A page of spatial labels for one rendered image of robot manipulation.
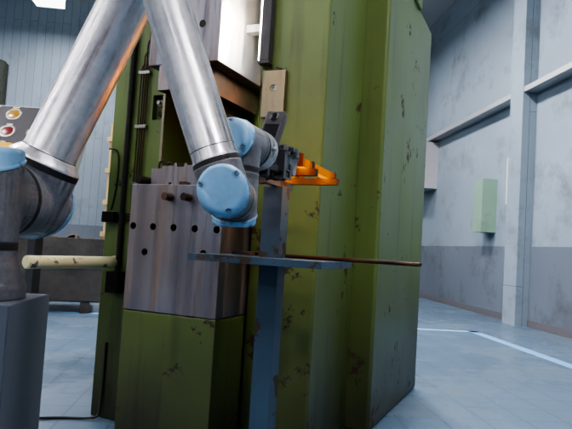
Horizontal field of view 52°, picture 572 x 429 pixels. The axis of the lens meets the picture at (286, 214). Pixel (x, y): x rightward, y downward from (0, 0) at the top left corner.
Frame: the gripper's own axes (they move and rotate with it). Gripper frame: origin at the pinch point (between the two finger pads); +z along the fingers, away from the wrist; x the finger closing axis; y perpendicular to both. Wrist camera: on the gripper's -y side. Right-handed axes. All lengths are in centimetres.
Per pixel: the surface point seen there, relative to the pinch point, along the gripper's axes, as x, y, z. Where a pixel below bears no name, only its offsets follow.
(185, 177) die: -55, 0, 41
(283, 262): -2.7, 27.3, 6.2
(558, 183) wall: 103, -61, 532
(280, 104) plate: -25, -28, 51
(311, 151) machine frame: -12, -11, 53
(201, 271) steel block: -43, 33, 34
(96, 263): -92, 33, 43
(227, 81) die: -49, -39, 57
